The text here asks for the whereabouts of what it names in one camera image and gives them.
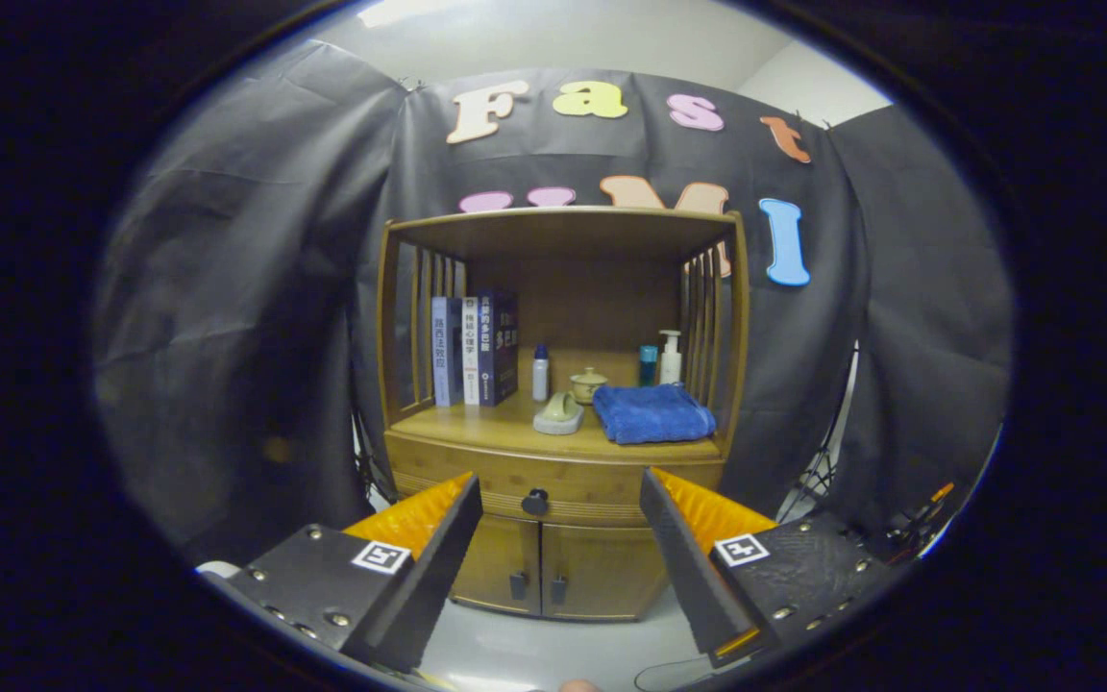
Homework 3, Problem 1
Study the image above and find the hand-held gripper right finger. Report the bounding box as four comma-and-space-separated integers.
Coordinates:
638, 467, 900, 670

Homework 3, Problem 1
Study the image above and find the wooden cabinet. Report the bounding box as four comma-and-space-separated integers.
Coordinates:
376, 205, 751, 623

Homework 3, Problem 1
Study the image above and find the dark navy book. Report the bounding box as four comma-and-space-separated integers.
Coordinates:
477, 288, 520, 407

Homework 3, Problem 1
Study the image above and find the light blue book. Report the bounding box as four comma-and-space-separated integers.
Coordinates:
430, 296, 465, 408

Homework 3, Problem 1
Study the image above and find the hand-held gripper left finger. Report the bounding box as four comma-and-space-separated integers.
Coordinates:
203, 473, 484, 674

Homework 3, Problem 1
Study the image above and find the wooden cabinet door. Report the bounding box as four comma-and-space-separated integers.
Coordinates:
453, 514, 543, 616
539, 519, 675, 623

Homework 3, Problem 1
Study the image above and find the black device with orange tip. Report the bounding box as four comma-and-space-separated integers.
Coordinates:
885, 481, 958, 563

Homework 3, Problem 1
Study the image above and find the blue folded towel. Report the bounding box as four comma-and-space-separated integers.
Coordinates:
592, 383, 718, 446

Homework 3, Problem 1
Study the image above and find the wooden countertop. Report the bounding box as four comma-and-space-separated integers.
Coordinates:
388, 351, 723, 464

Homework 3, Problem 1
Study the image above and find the pale green scrub brush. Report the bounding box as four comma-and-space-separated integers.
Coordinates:
532, 390, 585, 436

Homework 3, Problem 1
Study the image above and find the white spine book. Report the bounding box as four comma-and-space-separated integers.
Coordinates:
460, 296, 482, 406

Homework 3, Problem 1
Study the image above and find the black backdrop stand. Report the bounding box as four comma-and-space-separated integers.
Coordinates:
784, 346, 857, 525
352, 413, 391, 506

